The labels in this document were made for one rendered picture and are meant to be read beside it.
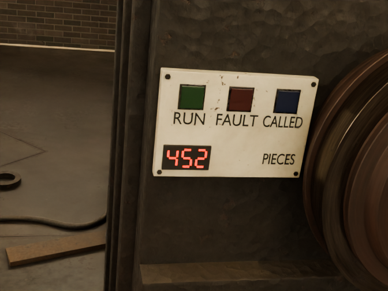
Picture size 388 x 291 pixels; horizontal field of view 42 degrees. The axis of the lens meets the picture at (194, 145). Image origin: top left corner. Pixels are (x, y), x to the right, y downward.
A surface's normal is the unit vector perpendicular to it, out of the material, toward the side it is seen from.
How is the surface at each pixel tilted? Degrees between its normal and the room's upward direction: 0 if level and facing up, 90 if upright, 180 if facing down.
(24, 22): 90
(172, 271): 0
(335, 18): 90
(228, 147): 90
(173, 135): 90
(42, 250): 0
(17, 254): 0
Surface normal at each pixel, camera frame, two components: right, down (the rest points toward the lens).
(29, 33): 0.19, 0.38
